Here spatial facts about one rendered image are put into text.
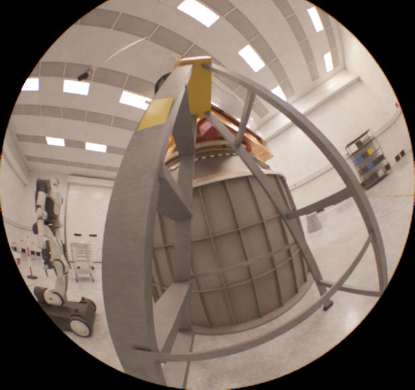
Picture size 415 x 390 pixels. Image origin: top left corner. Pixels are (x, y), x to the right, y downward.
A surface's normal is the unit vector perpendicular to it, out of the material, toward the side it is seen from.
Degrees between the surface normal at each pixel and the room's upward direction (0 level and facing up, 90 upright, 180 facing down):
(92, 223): 90
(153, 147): 87
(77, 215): 90
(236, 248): 90
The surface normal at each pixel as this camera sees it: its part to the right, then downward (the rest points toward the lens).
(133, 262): -0.02, -0.44
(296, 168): -0.73, -0.09
